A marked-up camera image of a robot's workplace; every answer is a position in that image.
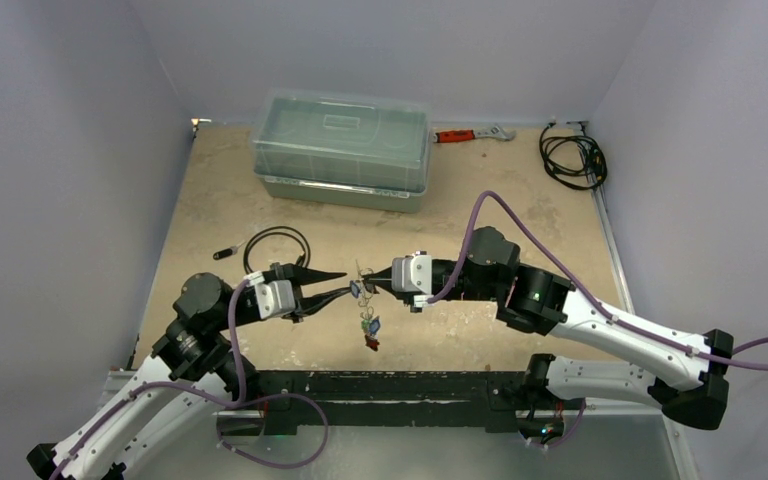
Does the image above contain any green clear-lid storage box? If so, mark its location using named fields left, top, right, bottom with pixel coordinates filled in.
left=249, top=89, right=433, bottom=214

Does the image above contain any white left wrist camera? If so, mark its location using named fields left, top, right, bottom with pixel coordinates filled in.
left=243, top=271, right=297, bottom=320

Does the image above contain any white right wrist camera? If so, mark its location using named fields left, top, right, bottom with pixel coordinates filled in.
left=391, top=251, right=433, bottom=312

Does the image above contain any black USB cable loop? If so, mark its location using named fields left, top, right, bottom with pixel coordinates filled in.
left=242, top=225, right=312, bottom=270

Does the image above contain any red handled adjustable wrench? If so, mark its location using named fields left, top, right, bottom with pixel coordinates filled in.
left=433, top=124, right=516, bottom=144

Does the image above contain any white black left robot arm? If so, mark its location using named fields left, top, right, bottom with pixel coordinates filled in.
left=27, top=264, right=350, bottom=479

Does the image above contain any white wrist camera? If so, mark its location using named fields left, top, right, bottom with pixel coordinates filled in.
left=391, top=251, right=433, bottom=312
left=243, top=271, right=297, bottom=320

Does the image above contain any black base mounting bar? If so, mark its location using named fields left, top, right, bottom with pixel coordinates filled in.
left=193, top=368, right=561, bottom=437

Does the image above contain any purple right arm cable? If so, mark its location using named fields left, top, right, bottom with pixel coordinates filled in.
left=426, top=190, right=768, bottom=452

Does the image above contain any black coiled cable bundle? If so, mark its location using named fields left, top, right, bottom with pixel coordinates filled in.
left=538, top=121, right=609, bottom=192

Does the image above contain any metal keyring plate with keys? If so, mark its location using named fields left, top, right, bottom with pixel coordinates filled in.
left=349, top=263, right=381, bottom=352

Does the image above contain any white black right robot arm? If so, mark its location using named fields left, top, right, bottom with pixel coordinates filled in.
left=361, top=227, right=733, bottom=431

